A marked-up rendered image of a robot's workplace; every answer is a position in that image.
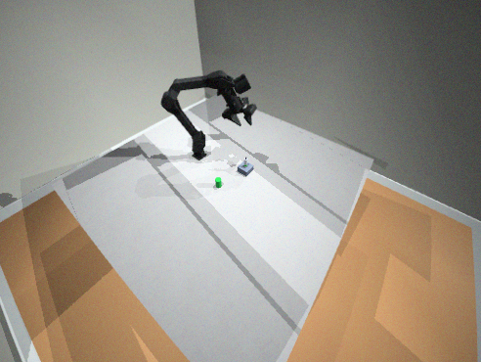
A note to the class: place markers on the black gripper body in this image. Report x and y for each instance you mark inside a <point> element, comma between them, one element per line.
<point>236,107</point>

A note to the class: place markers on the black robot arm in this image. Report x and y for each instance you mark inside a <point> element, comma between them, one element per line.
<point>216,80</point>

